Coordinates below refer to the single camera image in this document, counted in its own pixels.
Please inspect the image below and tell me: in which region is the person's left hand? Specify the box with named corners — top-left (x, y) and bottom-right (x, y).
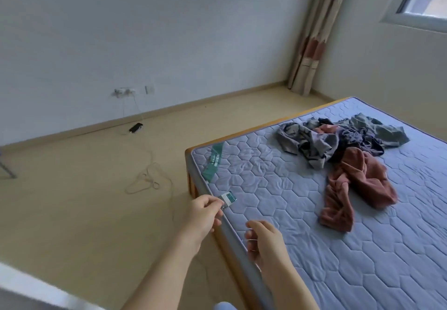
top-left (180, 193), bottom-right (226, 244)

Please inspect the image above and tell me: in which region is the person's right hand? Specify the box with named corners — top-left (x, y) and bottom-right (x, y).
top-left (244, 219), bottom-right (291, 272)

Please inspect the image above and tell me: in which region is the grey printed t-shirt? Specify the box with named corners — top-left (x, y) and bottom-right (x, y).
top-left (277, 121), bottom-right (341, 170)

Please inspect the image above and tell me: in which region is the pink red garment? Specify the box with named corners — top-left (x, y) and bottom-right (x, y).
top-left (318, 146), bottom-right (399, 234)

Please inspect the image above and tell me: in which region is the blue quilted mattress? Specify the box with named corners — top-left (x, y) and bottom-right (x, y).
top-left (184, 96), bottom-right (447, 310)

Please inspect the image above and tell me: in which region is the pink pajama shirt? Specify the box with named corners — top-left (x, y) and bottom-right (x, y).
top-left (312, 123), bottom-right (341, 137)

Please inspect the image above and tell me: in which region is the dark purple garment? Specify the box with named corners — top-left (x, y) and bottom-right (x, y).
top-left (335, 126), bottom-right (386, 161)

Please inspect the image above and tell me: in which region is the grey button-up shirt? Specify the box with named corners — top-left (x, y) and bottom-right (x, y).
top-left (347, 113), bottom-right (412, 148)

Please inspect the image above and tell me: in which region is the white wardrobe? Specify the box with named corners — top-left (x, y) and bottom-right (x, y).
top-left (0, 261), bottom-right (106, 310)

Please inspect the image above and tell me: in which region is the person's left forearm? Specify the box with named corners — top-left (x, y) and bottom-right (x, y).
top-left (122, 231), bottom-right (203, 310)

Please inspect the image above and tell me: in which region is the person's right forearm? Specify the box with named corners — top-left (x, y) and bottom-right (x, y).
top-left (260, 259), bottom-right (321, 310)

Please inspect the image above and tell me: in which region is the patterned curtain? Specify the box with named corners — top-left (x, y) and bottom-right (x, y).
top-left (287, 0), bottom-right (356, 98)

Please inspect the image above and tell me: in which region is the white charger cable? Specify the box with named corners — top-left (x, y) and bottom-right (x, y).
top-left (123, 97), bottom-right (176, 197)

